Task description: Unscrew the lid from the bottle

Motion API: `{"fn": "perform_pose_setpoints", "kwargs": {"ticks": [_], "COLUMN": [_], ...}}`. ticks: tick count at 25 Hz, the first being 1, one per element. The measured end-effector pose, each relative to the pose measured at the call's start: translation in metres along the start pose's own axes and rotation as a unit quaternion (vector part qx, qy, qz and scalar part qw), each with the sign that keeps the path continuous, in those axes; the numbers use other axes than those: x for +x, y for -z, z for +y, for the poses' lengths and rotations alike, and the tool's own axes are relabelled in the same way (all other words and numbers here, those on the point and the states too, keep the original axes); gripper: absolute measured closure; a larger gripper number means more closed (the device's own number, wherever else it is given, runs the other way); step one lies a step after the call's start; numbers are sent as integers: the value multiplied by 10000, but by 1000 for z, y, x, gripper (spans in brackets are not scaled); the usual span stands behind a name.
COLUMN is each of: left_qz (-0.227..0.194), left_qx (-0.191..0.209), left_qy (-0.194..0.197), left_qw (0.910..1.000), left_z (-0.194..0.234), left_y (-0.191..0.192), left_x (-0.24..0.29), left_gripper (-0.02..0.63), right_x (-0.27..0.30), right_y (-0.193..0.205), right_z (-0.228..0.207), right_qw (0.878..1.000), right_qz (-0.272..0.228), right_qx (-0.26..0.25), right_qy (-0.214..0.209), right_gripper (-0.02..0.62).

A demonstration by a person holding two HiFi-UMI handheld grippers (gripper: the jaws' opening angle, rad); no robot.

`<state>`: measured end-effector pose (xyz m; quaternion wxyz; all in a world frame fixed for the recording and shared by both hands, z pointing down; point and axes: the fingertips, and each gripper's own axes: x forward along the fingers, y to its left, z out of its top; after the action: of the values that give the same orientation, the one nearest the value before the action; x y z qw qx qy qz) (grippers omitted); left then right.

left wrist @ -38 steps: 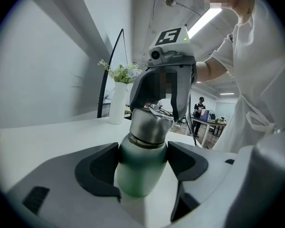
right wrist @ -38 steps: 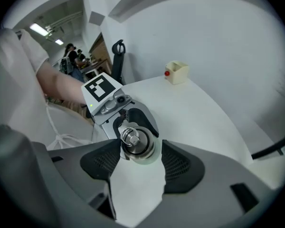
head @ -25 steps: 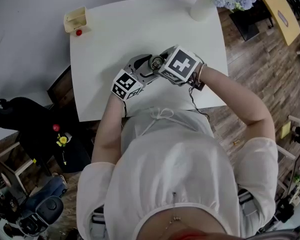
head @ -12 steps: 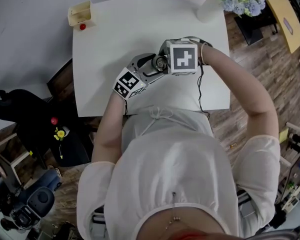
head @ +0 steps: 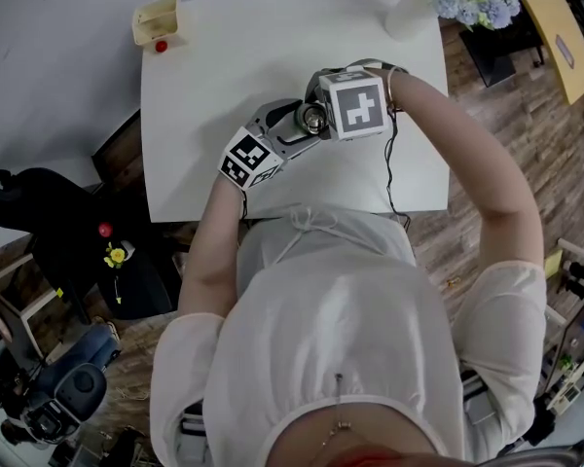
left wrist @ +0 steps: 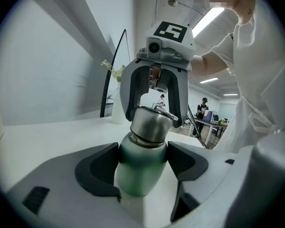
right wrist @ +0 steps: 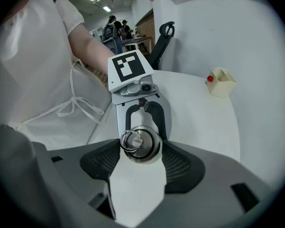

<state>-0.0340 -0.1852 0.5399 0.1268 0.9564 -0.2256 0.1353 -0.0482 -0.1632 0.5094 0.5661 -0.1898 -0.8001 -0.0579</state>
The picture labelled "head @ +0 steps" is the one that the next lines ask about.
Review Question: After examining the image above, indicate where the yellow flower toy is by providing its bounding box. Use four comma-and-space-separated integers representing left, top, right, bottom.
102, 241, 128, 269

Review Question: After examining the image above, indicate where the person's neck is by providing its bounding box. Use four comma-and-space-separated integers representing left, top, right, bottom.
271, 399, 444, 467

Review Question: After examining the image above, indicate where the person's left forearm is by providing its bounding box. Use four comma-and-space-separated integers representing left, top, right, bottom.
176, 172, 248, 318

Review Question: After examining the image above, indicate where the person's right forearm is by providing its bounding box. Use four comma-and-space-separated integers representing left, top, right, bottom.
391, 70, 547, 268

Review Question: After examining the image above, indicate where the grey office chair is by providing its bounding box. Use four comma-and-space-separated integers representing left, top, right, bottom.
25, 322, 124, 448

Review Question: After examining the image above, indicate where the white vase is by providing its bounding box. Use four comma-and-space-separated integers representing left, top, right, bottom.
384, 0, 440, 44

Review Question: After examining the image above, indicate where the pair of black shoes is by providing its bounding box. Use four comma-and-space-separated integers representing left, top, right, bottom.
564, 259, 584, 300

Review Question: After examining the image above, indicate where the yellow wooden table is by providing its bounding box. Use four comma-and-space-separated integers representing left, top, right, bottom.
517, 0, 584, 107

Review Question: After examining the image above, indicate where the cream box with red button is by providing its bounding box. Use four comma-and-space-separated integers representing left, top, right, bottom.
131, 0, 191, 55

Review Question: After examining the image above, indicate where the person's white shirt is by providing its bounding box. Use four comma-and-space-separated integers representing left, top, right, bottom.
149, 201, 549, 467

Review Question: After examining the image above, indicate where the dark green metal-capped cylinder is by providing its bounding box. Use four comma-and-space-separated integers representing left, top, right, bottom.
295, 101, 330, 138

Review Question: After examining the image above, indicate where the purple card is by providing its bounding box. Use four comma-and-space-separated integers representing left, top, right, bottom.
554, 33, 577, 71

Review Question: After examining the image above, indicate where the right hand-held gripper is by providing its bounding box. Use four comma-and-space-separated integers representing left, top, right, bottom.
303, 57, 410, 143

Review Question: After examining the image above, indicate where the white-framed wooden side table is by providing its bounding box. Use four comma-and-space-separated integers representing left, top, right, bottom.
0, 254, 65, 365

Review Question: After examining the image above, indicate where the yellow notepad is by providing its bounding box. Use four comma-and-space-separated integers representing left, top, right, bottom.
544, 250, 565, 282

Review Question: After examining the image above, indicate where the thin gold necklace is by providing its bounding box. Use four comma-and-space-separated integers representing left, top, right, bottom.
319, 371, 355, 450

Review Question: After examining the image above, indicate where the silver bracelet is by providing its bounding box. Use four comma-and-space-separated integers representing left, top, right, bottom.
384, 65, 402, 114

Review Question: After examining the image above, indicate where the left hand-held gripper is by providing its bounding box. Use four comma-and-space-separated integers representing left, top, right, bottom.
217, 97, 322, 193

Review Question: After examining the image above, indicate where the grey waist-mounted device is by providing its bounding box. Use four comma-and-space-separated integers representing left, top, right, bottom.
179, 403, 209, 457
460, 371, 501, 426

